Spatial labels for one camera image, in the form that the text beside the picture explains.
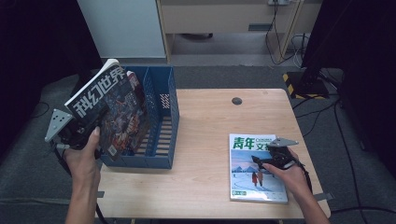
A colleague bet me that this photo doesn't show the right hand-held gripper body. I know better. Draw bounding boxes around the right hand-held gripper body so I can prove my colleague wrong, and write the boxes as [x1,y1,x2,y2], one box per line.
[266,137,300,171]

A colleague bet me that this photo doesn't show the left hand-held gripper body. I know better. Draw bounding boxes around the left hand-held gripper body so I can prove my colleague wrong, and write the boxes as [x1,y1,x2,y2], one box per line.
[44,107,96,151]

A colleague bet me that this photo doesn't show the dark blue orange cover magazine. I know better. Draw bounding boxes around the dark blue orange cover magazine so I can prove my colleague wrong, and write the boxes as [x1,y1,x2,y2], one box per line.
[64,58,146,161]

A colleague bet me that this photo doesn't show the light blue snow scene magazine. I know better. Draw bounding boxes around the light blue snow scene magazine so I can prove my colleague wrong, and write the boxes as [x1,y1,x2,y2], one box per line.
[229,133,289,204]

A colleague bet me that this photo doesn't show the red planet cover magazine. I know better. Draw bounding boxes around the red planet cover magazine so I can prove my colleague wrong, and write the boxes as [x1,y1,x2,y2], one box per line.
[125,70,150,153]

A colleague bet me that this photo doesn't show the blue plastic file rack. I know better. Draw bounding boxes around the blue plastic file rack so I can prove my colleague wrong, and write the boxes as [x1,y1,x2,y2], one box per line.
[100,65,180,170]

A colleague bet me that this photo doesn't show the person's right hand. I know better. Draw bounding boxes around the person's right hand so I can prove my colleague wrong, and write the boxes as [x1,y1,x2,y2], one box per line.
[262,147,310,196]

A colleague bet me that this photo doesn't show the person's left hand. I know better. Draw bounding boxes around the person's left hand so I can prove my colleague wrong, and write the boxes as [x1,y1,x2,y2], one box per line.
[63,125,103,189]

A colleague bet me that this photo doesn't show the black stand base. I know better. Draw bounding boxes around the black stand base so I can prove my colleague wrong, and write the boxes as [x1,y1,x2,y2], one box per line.
[68,66,94,98]

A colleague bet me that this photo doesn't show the black stand with striped base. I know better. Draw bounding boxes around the black stand with striped base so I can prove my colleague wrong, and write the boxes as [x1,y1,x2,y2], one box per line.
[282,46,331,101]

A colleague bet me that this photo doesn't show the black curtain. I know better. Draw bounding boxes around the black curtain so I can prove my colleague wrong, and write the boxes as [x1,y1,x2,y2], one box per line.
[0,0,104,157]
[300,0,396,169]

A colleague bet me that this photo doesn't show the white cabinet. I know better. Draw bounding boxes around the white cabinet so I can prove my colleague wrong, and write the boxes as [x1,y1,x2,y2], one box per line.
[76,0,167,60]

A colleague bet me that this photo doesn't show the beige wooden desk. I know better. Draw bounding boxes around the beige wooden desk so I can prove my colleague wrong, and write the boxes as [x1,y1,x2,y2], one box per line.
[155,0,323,64]

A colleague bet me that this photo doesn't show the short black floor cable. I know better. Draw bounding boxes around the short black floor cable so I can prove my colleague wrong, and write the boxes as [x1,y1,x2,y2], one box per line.
[31,102,50,119]

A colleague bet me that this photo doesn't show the right hand-held gripper black cable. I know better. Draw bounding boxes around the right hand-held gripper black cable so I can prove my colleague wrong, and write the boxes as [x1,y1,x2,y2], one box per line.
[293,160,314,194]

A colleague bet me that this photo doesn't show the hand-held gripper black cable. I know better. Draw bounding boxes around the hand-held gripper black cable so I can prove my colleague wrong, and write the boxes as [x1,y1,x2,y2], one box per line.
[52,141,110,224]
[293,160,314,194]

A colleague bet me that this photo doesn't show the left hand-held gripper black cable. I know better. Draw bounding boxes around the left hand-held gripper black cable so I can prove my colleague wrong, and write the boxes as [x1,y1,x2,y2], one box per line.
[52,141,110,224]

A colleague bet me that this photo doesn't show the long black floor cable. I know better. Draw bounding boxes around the long black floor cable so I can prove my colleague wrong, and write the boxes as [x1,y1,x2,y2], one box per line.
[292,92,396,216]

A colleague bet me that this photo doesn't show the hanging black cables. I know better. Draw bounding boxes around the hanging black cables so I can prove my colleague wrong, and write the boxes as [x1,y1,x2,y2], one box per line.
[264,0,309,66]

